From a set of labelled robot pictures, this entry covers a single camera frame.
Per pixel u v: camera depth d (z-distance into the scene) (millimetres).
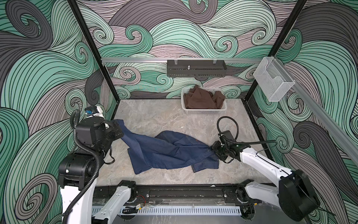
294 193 397
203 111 1037
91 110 444
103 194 743
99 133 370
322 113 594
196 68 954
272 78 786
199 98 1108
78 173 316
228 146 653
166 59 929
